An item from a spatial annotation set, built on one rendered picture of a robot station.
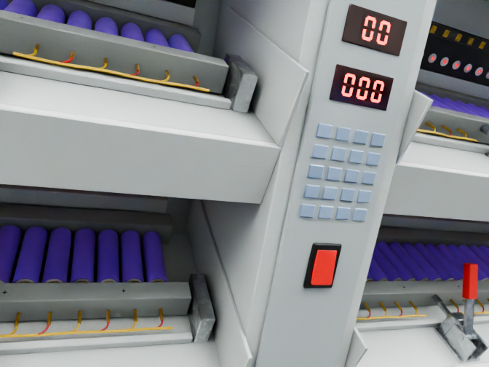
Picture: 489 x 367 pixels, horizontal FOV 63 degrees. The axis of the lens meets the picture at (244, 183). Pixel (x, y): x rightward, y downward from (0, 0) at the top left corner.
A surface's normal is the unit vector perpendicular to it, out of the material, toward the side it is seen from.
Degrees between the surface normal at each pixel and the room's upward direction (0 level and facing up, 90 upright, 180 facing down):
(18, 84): 20
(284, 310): 90
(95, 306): 109
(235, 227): 90
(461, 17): 90
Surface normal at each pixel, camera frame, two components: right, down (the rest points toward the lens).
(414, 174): 0.27, 0.55
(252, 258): -0.92, -0.09
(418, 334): 0.28, -0.83
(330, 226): 0.35, 0.24
